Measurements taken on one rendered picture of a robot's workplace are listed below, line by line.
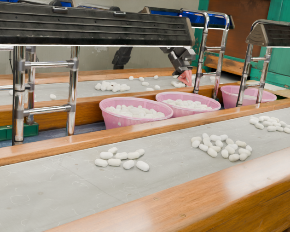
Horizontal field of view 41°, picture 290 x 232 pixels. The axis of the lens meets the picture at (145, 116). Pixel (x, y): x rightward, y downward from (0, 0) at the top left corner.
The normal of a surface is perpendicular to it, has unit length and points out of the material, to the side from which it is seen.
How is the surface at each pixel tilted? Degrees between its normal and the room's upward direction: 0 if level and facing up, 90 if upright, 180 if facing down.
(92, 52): 90
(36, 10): 58
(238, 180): 0
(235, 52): 89
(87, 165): 0
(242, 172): 0
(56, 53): 90
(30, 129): 90
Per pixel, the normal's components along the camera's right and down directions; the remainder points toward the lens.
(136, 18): 0.62, -0.25
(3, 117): 0.66, 0.29
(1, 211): 0.11, -0.95
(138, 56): -0.74, 0.12
